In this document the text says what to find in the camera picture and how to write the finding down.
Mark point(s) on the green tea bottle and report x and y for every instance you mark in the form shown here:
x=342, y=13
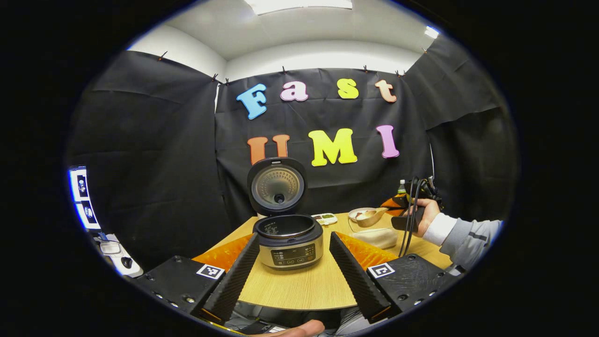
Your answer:
x=401, y=188

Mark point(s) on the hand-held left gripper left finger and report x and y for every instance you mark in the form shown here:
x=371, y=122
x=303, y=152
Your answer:
x=231, y=281

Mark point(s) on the white divided grain dish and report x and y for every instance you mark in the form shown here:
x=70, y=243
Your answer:
x=325, y=218

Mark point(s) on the wooden spoon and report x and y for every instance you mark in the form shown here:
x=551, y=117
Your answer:
x=372, y=216

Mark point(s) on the person's grey trousers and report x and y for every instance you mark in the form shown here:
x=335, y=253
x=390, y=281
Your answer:
x=348, y=324

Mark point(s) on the computer monitor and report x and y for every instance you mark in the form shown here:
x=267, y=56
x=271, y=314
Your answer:
x=84, y=196

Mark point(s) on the dark grey rice cooker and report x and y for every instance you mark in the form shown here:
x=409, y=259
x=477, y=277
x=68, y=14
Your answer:
x=290, y=245

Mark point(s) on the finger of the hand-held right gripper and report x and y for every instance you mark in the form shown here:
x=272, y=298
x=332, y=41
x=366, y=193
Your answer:
x=390, y=204

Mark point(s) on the ceiling light panel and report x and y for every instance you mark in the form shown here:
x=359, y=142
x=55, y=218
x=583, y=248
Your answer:
x=299, y=4

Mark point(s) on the small ceiling light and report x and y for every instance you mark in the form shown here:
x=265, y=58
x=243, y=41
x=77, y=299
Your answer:
x=432, y=32

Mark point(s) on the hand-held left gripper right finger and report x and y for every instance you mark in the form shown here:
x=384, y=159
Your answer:
x=355, y=281

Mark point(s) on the black backdrop cloth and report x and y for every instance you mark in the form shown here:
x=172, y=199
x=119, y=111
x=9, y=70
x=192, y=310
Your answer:
x=154, y=154

